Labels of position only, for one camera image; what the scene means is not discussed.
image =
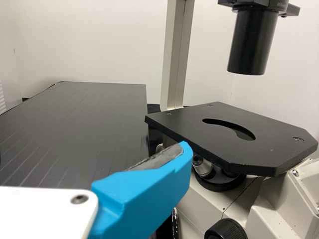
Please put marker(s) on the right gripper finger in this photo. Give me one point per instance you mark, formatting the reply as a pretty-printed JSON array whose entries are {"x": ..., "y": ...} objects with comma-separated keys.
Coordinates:
[{"x": 147, "y": 194}]

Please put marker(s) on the white incubator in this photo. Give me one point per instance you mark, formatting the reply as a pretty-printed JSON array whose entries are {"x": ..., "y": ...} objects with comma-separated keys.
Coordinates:
[{"x": 2, "y": 97}]

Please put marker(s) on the cream microscope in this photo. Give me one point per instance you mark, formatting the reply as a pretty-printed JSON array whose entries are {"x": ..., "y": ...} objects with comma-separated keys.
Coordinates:
[{"x": 224, "y": 139}]

